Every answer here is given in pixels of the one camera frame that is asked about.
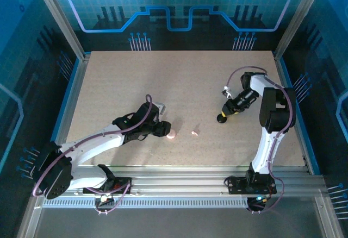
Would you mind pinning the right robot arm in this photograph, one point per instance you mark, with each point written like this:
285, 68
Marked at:
267, 151

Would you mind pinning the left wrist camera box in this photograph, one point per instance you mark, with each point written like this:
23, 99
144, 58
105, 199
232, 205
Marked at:
161, 109

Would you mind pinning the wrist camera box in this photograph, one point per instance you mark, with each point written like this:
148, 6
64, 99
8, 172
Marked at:
227, 91
161, 109

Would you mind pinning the black earbud charging case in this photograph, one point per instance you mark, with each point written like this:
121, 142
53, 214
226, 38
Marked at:
221, 119

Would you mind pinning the pink earbud charging case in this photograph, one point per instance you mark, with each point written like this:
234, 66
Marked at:
172, 136

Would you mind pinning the aluminium side rail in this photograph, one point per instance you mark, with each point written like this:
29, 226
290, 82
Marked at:
288, 69
68, 113

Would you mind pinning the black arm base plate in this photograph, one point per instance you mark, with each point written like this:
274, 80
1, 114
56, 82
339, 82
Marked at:
235, 185
125, 187

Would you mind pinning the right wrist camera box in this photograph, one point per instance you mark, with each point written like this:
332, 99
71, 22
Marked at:
227, 91

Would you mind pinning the aluminium frame post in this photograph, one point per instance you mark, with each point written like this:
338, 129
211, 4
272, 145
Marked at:
298, 18
62, 18

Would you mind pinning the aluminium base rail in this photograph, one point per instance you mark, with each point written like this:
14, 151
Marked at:
176, 181

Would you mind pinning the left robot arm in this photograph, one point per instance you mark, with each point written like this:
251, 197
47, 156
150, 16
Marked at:
89, 145

